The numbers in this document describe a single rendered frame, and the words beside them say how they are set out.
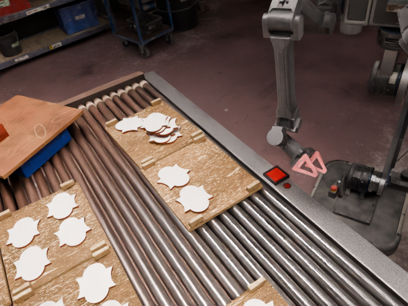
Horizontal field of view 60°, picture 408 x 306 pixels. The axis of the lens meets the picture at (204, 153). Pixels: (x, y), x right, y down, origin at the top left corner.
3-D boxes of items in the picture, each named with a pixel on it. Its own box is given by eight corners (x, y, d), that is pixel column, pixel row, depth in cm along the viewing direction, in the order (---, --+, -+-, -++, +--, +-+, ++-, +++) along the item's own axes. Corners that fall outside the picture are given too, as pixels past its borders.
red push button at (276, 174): (276, 169, 150) (276, 167, 149) (286, 177, 146) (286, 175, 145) (265, 176, 148) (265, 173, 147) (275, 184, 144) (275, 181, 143)
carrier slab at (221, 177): (206, 139, 170) (206, 136, 169) (263, 187, 143) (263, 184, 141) (141, 172, 158) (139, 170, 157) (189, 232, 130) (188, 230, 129)
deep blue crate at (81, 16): (90, 17, 550) (82, -7, 526) (100, 24, 523) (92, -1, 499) (59, 28, 532) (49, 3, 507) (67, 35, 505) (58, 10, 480)
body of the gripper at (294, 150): (292, 166, 122) (276, 152, 125) (303, 163, 130) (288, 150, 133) (303, 152, 119) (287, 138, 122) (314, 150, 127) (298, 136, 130)
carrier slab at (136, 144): (163, 102, 198) (162, 101, 197) (205, 136, 171) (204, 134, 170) (105, 130, 185) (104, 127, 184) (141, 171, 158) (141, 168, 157)
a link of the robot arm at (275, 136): (303, 118, 128) (280, 114, 132) (295, 113, 118) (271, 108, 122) (294, 151, 128) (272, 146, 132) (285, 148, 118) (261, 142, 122)
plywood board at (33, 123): (18, 97, 201) (16, 94, 200) (84, 113, 181) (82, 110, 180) (-65, 152, 170) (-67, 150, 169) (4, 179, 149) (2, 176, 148)
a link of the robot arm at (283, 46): (304, 10, 99) (268, 8, 104) (297, 20, 96) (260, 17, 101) (305, 124, 129) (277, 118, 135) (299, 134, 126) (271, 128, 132)
